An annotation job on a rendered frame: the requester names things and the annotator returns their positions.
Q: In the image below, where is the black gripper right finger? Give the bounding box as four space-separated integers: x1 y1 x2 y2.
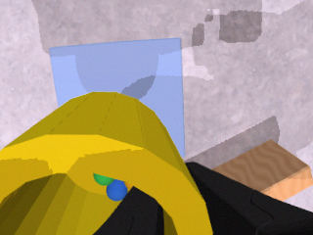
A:
184 162 313 235

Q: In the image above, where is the blue marble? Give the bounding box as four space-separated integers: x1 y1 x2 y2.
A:
106 179 128 202

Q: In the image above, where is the yellow cup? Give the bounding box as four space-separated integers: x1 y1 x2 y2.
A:
0 91 214 235

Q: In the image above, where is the orange marble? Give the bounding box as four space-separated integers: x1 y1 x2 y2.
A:
124 181 133 189

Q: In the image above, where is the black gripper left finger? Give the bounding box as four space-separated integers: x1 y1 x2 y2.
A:
94 185 164 235

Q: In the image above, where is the green marble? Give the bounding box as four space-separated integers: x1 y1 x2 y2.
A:
93 172 114 185

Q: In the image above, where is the tan wooden block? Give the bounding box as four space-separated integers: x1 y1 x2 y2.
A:
213 140 313 200

